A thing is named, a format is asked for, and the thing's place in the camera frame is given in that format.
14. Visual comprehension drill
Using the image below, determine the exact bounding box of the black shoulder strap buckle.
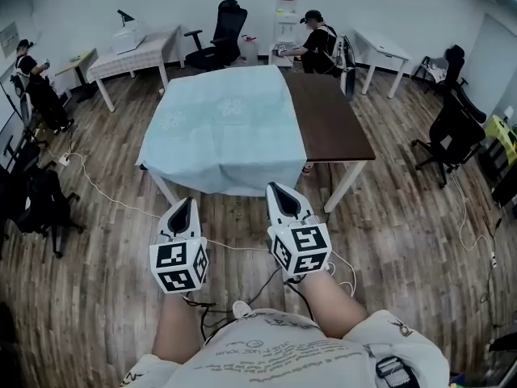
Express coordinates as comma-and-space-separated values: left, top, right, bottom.
374, 355, 422, 388

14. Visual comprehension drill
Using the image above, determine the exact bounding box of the white box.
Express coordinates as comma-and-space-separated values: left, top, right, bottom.
110, 19, 149, 57

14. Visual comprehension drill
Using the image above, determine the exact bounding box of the long white floor cable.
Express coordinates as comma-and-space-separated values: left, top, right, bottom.
59, 151, 357, 298

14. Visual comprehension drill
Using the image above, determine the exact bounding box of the person's cream printed shirt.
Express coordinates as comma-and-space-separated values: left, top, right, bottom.
118, 307, 450, 388

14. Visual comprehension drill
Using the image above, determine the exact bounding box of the black chair with clothes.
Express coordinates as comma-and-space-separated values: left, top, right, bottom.
413, 54, 450, 95

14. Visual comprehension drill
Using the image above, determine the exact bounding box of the person's right forearm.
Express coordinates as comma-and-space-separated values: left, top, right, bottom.
297, 272, 369, 340

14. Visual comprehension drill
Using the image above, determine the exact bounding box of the light blue flowered tablecloth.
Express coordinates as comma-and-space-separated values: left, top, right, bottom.
135, 64, 309, 198

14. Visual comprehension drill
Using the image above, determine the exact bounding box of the wall poster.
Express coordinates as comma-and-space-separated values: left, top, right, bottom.
0, 21, 21, 58

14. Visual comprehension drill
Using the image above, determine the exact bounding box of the white water dispenser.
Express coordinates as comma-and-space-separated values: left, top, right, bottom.
268, 0, 301, 69

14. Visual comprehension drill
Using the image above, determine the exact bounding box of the white table with checked cloth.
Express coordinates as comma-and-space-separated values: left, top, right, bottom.
86, 24, 183, 113

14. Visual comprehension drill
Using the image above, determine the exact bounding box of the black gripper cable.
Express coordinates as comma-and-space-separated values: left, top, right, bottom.
246, 265, 316, 323
182, 292, 239, 346

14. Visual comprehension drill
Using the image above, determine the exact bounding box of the small yellow-topped table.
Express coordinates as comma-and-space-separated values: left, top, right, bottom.
53, 48, 100, 104

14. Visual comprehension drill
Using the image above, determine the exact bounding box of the clear water jug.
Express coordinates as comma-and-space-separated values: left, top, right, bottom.
239, 34, 259, 68

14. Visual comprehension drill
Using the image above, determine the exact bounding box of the dark brown wooden table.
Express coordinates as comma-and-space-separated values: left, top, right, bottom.
140, 70, 377, 214

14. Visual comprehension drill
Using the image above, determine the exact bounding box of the person's left forearm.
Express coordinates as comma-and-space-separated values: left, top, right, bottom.
151, 292, 208, 365

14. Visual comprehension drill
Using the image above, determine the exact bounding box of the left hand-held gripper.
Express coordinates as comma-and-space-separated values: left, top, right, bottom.
149, 196, 210, 297

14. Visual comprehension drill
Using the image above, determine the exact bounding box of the yellow-green stool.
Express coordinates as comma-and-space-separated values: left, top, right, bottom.
483, 114, 517, 166

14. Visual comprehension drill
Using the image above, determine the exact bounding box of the black office chair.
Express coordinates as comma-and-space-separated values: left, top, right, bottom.
410, 44, 488, 190
183, 0, 249, 73
0, 134, 85, 259

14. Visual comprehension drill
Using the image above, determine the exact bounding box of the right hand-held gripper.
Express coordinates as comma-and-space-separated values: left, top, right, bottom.
266, 181, 334, 278

